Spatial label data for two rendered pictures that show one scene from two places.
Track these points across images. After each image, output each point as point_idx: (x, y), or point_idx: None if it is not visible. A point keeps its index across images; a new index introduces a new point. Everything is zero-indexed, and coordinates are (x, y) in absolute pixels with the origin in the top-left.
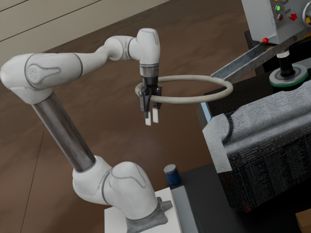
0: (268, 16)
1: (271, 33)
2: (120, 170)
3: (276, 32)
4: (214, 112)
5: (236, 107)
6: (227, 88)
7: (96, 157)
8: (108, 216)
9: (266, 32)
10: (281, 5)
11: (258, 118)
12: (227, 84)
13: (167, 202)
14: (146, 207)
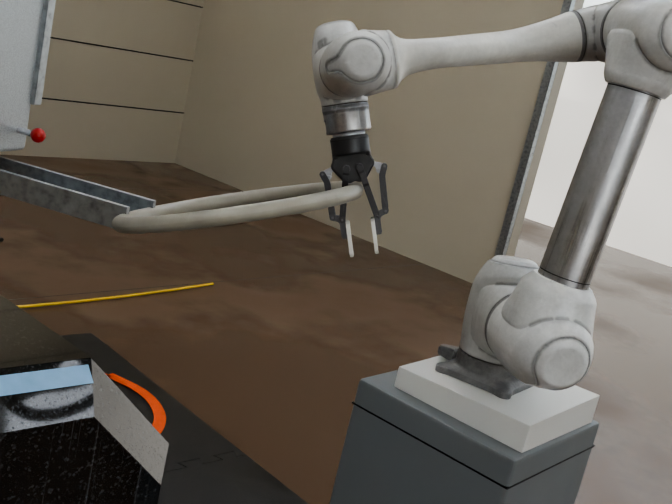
0: (27, 79)
1: (18, 124)
2: (524, 260)
3: (28, 117)
4: (65, 356)
5: (50, 330)
6: (217, 195)
7: (537, 270)
8: (536, 416)
9: (7, 122)
10: None
11: None
12: (176, 205)
13: (448, 345)
14: None
